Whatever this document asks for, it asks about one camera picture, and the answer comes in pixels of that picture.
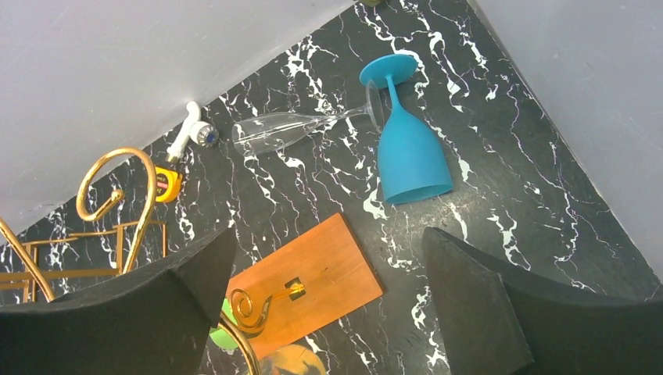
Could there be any yellow tape measure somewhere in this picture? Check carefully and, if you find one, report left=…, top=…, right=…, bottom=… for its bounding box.
left=155, top=166, right=183, bottom=203

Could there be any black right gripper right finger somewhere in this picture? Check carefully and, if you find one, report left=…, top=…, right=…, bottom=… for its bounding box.
left=421, top=227, right=662, bottom=374

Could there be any gold rectangular hanging rack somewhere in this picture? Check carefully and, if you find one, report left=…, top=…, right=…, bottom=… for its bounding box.
left=22, top=221, right=168, bottom=295

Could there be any green plastic wine glass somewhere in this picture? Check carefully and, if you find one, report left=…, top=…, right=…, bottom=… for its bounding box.
left=210, top=298, right=238, bottom=351

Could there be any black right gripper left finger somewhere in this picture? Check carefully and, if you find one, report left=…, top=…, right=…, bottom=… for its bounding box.
left=1, top=228, right=237, bottom=374

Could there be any white pipe fitting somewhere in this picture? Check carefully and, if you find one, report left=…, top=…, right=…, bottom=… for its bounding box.
left=167, top=101, right=219, bottom=164

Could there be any orange plastic wine glass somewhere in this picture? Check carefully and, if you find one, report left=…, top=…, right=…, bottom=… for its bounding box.
left=260, top=345, right=327, bottom=375

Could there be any green leaf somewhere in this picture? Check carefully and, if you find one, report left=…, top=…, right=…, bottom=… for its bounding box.
left=358, top=0, right=386, bottom=7

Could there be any clear wine glass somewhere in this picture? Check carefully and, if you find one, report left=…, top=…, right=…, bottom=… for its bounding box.
left=231, top=80, right=385, bottom=156

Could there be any blue plastic wine glass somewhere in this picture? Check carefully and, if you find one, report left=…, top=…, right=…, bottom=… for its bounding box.
left=359, top=54, right=453, bottom=205

